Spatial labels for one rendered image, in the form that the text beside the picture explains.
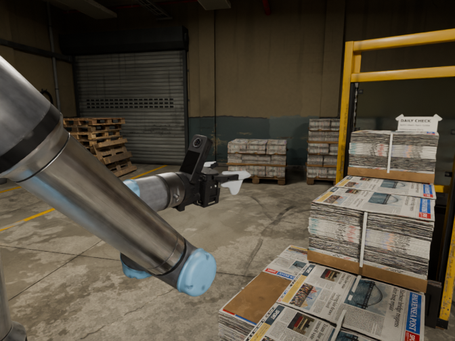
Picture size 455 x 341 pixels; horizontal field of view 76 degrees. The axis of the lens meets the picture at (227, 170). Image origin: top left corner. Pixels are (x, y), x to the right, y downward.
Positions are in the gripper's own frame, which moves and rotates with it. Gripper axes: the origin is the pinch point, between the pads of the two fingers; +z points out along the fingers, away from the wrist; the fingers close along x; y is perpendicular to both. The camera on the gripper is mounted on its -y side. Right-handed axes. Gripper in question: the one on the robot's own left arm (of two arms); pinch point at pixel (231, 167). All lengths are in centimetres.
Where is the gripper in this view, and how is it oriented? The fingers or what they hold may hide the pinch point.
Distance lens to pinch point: 79.4
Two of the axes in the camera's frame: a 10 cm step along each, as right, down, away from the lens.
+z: 6.3, -1.4, 7.6
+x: 7.7, 2.5, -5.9
